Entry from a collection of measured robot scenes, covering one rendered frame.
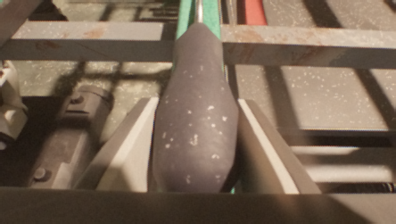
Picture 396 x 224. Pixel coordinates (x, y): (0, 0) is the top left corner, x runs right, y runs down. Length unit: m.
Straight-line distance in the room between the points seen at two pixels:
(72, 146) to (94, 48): 0.75
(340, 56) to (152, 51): 0.21
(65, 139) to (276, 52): 0.91
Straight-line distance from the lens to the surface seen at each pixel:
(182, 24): 0.17
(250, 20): 0.65
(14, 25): 0.30
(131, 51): 0.24
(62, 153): 0.98
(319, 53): 0.27
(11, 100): 0.97
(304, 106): 0.52
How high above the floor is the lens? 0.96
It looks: 56 degrees down
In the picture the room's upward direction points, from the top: 2 degrees clockwise
